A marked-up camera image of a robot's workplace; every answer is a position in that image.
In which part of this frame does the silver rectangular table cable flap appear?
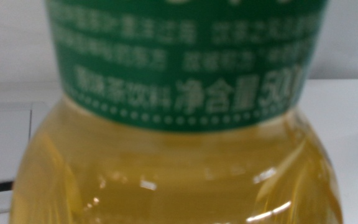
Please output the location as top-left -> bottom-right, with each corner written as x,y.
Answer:
0,101 -> 34,216

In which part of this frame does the yellow tea bottle green label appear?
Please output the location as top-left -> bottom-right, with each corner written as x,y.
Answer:
9,0 -> 344,224

